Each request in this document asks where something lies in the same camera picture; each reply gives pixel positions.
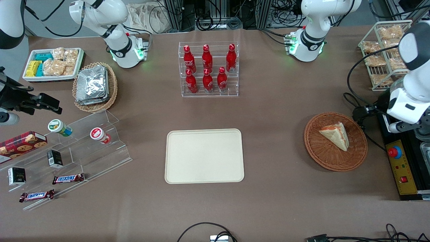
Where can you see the oval light wicker basket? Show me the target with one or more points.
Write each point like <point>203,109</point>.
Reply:
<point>112,87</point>

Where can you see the aluminium frame rack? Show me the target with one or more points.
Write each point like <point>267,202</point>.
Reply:
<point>178,15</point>
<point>263,13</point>

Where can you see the triangle sandwich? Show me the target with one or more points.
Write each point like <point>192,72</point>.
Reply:
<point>336,136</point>

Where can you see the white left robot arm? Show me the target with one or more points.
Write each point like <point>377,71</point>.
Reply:
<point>315,20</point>

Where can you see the small grey device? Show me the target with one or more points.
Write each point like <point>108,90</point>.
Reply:
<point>219,239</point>

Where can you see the red cola bottle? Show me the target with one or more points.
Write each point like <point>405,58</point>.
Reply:
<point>222,81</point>
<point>191,83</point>
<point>231,58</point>
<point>189,60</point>
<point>208,82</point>
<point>207,58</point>

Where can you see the yellow emergency stop box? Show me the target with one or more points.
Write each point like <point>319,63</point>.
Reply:
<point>404,181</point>

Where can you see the small black gold-print box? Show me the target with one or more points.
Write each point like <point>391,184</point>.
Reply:
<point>16,176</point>

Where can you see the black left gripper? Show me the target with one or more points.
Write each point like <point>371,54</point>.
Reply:
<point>383,102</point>

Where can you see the small black barcode box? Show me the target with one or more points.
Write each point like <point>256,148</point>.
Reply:
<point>54,158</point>

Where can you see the red lid yogurt cup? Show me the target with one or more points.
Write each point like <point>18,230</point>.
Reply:
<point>97,133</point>

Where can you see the red tartan cookie box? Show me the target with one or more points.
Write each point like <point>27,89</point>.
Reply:
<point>20,144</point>

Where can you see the Snickers chocolate bar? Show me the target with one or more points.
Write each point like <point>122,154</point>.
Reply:
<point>36,195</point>
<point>68,178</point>

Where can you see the beige cloth bag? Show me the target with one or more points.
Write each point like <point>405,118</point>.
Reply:
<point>147,16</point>

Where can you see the clear acrylic bottle rack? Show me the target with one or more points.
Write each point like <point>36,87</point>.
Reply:
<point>231,85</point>

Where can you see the white snack tray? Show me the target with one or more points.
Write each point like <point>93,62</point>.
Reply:
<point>80,57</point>

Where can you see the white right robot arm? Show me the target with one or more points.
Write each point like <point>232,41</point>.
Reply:
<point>114,20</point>

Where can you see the clear bread snack packet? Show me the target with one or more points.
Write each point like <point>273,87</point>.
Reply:
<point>371,47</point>
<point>390,32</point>
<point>391,43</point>
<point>375,61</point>
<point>381,79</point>
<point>396,64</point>

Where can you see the round brown wicker basket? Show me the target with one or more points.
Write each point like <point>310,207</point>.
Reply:
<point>319,151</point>

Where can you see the green lid yogurt cup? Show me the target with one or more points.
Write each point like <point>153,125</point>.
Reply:
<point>57,126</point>

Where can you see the grey left wrist bar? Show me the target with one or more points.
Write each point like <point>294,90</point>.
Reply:
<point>399,127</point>

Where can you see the teal snack packet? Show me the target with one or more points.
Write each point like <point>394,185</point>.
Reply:
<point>40,70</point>
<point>43,56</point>

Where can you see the yellow snack packet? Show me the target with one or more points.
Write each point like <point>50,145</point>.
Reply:
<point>33,68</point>

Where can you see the clear plastic container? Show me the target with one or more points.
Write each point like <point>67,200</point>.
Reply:
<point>424,135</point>
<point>426,154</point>

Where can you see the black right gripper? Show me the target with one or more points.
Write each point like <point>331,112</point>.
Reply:
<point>14,97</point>

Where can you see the clear rice cracker packet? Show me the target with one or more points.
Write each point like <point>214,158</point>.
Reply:
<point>53,67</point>
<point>58,53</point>
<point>69,70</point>
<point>71,56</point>

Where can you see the silver foil pack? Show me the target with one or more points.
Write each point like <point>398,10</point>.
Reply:
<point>91,82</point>
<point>90,102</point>

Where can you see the clear acrylic stepped shelf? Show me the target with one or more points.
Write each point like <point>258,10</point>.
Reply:
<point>97,161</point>

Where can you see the cream plastic tray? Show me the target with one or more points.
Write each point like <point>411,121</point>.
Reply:
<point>201,158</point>

